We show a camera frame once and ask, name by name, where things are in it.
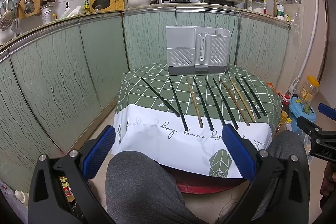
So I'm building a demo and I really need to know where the white pipe on wall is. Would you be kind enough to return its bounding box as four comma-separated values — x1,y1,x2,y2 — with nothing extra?
285,0,320,98

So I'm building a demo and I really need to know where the light wooden chopstick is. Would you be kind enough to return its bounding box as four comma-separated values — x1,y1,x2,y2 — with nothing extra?
229,78,256,122

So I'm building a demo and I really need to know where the white squeeze bottle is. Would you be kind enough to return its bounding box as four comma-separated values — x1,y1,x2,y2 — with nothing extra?
266,0,274,16

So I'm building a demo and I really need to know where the person's grey trouser leg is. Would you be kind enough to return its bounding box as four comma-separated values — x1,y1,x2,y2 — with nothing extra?
105,151,204,223

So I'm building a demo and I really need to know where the green checked tablecloth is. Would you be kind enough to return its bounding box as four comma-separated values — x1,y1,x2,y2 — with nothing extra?
112,61,280,178

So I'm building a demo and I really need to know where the yellow microwave oven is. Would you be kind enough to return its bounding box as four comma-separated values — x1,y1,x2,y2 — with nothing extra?
89,0,125,12

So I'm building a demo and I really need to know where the white plastic utensil holder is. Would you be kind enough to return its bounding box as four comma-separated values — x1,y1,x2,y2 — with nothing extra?
166,26,231,75

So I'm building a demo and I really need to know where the red-cap sauce bottle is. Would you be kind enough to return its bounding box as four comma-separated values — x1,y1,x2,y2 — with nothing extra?
281,94,290,114

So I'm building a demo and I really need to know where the perforated metal utensil cup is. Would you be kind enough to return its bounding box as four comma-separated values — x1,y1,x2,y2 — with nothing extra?
41,5,54,25

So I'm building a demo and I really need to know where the yellow-lid plastic jar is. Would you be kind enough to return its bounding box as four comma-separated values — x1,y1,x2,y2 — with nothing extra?
298,75,319,105

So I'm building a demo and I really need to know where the green-label white bottle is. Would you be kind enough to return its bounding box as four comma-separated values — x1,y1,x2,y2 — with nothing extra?
277,0,285,21

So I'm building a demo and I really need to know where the blue plastic toy container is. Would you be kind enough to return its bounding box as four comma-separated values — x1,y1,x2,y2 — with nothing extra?
289,97,317,135

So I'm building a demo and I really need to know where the person's right hand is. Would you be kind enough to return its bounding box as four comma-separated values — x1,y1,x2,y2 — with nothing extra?
320,162,335,197

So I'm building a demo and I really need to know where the dark brown wooden chopstick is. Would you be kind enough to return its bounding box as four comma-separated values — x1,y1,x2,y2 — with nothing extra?
220,78,250,126

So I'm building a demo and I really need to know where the metal strainer ladle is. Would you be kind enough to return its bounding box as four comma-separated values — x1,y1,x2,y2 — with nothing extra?
0,0,14,31

